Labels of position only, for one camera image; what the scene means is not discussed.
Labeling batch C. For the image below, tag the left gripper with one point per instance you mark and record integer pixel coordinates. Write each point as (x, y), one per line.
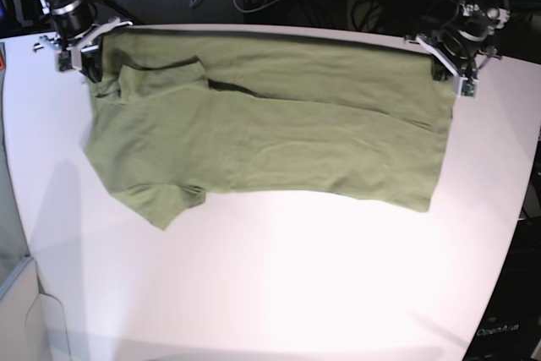
(462, 51)

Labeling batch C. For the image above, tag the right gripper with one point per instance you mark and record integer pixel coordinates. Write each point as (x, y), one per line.
(77, 32)

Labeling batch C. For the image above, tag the green T-shirt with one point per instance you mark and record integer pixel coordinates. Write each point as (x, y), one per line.
(179, 116)

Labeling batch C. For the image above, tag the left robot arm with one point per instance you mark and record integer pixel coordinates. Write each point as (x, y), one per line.
(439, 14)

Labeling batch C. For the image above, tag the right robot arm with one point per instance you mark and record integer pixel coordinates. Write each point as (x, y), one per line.
(103, 11)

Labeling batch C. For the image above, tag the black OpenArm base box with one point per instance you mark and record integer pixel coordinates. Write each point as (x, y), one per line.
(510, 327)

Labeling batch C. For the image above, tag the white side cabinet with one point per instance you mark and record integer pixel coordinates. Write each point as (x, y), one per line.
(33, 325)

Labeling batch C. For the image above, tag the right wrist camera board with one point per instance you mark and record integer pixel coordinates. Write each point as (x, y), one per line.
(63, 61)

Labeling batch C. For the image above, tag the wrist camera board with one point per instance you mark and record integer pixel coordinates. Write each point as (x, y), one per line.
(465, 87)
(63, 61)

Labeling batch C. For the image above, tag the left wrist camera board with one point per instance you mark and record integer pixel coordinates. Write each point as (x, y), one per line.
(465, 87)

